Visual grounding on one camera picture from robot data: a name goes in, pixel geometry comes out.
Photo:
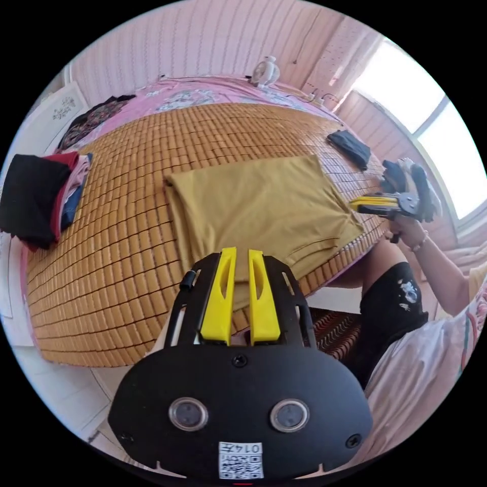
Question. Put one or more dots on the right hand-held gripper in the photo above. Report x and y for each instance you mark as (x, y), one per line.
(409, 203)

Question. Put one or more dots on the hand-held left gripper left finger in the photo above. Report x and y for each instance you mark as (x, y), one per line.
(218, 304)

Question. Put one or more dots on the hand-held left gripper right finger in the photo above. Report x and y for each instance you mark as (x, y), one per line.
(264, 315)

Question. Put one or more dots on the dark yellow short sleeve shirt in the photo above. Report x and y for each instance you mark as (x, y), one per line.
(262, 205)

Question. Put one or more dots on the person's right forearm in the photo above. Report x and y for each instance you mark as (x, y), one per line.
(441, 274)

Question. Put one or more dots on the person's right hand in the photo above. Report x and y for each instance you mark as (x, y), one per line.
(411, 230)

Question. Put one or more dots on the black and white pile of clothes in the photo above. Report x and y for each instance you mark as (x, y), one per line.
(422, 179)

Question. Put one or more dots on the black folded garment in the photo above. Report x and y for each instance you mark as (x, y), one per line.
(350, 146)

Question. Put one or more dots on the patterned floor mat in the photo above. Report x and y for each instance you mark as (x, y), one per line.
(336, 335)

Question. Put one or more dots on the person's body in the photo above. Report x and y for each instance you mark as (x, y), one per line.
(392, 300)

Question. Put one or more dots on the window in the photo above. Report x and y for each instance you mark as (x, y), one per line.
(430, 114)

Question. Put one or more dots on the bed with woven mat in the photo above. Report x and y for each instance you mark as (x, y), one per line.
(125, 243)

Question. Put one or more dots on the white fan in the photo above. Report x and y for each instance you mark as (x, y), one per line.
(265, 72)

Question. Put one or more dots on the pile of clothes with red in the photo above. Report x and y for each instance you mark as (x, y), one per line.
(30, 194)

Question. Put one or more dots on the dark floral garment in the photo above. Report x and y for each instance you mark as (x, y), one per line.
(89, 120)

